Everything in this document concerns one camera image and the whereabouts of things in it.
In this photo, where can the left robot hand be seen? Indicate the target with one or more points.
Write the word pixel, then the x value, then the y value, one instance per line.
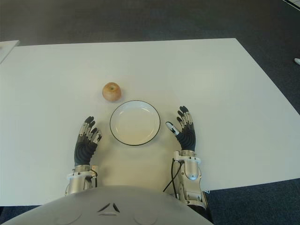
pixel 83 151

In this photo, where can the yellow-red apple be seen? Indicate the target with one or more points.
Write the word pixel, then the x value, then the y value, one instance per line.
pixel 112 92

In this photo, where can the white plate with black rim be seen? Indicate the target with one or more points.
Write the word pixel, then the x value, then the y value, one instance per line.
pixel 135 124

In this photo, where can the grey robot torso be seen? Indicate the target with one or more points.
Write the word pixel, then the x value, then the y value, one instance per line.
pixel 105 206

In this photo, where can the white side table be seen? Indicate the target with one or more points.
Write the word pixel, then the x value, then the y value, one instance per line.
pixel 7 49

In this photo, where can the white shoe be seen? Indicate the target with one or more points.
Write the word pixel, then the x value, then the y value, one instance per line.
pixel 297 61

